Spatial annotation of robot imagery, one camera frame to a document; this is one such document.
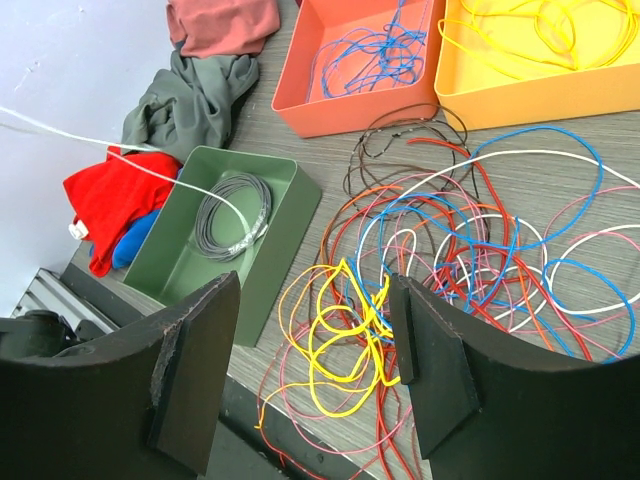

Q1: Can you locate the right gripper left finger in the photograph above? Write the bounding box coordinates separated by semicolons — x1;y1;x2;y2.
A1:
1;272;241;479

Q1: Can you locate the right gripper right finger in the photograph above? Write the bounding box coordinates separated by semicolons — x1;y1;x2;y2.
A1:
389;275;639;479

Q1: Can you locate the white cable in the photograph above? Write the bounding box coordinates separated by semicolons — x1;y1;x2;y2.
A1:
0;105;640;333

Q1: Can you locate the light blue cable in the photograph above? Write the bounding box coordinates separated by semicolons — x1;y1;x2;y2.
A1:
306;0;434;100

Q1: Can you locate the blue cloth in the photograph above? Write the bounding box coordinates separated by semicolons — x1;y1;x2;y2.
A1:
112;209;160;269

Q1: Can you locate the green plastic tray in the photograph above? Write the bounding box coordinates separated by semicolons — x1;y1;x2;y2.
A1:
123;146;322;347

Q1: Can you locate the bright red cloth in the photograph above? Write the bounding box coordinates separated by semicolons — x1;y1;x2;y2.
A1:
63;145;181;277

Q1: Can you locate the grey cloth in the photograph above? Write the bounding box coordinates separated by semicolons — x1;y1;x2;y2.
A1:
121;51;259;162

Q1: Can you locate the yellow plastic tray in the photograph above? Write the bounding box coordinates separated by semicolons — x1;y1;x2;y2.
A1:
434;1;639;130

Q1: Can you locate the coral orange plastic tray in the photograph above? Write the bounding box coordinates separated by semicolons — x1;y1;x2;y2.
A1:
271;1;445;138

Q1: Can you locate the pink cloth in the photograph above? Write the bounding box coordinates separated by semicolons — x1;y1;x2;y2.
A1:
166;0;280;58

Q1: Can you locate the bright yellow cable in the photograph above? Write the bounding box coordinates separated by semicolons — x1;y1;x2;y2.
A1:
307;257;401;419

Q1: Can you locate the red cable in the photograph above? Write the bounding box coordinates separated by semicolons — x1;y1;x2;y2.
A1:
259;137;596;480

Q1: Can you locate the orange yellow cable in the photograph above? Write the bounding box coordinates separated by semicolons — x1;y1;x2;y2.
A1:
254;264;401;431

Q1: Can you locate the grey coiled cable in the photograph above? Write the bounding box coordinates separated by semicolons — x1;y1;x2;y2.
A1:
193;172;273;263

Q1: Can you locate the brown cable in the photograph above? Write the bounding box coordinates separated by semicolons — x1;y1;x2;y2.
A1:
319;103;481;346

